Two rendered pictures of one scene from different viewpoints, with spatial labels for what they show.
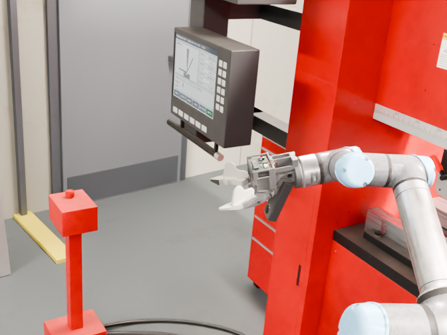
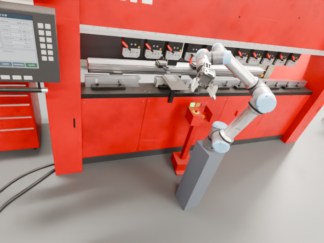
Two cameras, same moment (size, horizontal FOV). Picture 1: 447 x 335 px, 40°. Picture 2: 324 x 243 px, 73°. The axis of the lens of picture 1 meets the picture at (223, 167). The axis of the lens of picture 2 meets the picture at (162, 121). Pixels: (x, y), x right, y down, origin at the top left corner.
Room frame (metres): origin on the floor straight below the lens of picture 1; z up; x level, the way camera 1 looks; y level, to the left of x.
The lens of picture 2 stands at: (1.41, 0.99, 1.90)
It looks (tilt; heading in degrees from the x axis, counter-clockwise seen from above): 36 degrees down; 274
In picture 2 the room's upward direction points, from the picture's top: 14 degrees clockwise
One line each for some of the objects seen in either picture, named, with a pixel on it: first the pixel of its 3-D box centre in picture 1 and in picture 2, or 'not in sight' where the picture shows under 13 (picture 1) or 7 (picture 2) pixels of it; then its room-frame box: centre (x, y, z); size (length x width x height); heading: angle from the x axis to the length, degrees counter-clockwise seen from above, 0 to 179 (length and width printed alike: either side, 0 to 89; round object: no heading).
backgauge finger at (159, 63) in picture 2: not in sight; (164, 66); (1.68, -1.19, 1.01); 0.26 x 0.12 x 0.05; 123
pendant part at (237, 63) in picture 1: (211, 84); (7, 43); (2.31, 0.07, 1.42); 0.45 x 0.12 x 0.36; 32
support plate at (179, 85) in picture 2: not in sight; (174, 82); (1.52, -0.93, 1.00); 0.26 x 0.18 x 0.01; 123
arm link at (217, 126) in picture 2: not in sight; (218, 130); (1.07, -0.43, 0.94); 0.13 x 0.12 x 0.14; 96
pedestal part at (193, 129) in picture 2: not in sight; (189, 140); (1.20, -0.90, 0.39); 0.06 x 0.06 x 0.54; 27
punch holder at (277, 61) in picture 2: not in sight; (279, 57); (0.45, -1.80, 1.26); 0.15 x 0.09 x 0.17; 33
